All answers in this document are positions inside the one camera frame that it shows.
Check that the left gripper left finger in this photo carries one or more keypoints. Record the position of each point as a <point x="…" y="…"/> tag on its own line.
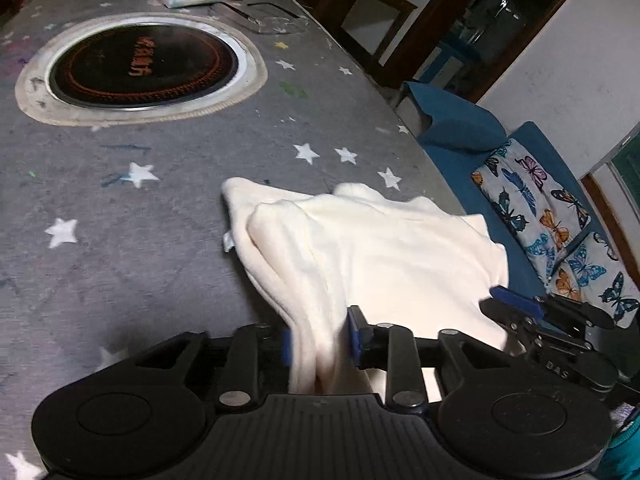
<point x="268" y="342"/>

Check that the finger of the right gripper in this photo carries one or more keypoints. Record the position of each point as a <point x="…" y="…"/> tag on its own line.
<point x="553" y="308"/>
<point x="537" y="324"/>

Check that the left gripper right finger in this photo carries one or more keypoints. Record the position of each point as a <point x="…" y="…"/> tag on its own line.
<point x="375" y="345"/>

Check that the cream white sweatshirt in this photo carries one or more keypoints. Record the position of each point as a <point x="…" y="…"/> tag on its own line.
<point x="406" y="263"/>

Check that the butterfly print pillow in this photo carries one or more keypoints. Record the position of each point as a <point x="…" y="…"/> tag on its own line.
<point x="540" y="212"/>
<point x="593" y="273"/>

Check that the blue sofa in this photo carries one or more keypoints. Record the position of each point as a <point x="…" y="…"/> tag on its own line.
<point x="458" y="136"/>

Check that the round black induction cooktop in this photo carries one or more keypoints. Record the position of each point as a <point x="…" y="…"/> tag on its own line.
<point x="135" y="68"/>

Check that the dark wooden side table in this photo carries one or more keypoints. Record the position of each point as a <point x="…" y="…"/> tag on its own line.
<point x="364" y="28"/>

